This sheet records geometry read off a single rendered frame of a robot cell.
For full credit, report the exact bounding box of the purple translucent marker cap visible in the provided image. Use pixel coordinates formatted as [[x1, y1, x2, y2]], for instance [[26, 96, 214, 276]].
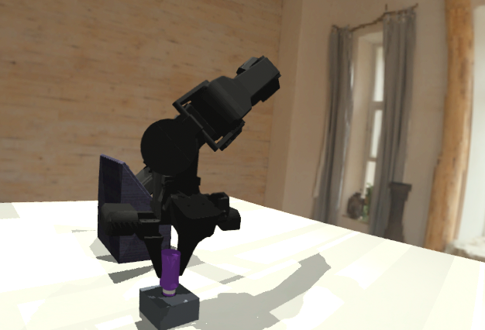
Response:
[[160, 249, 181, 289]]

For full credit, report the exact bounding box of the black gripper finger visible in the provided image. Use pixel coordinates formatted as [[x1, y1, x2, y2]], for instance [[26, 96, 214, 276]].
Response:
[[177, 236, 207, 277], [135, 231, 164, 279]]

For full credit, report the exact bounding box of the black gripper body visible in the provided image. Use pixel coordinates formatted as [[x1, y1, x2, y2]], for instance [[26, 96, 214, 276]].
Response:
[[100, 168, 241, 236]]

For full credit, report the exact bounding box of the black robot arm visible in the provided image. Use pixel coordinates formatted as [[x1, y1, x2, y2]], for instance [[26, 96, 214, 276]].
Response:
[[136, 56, 281, 241]]

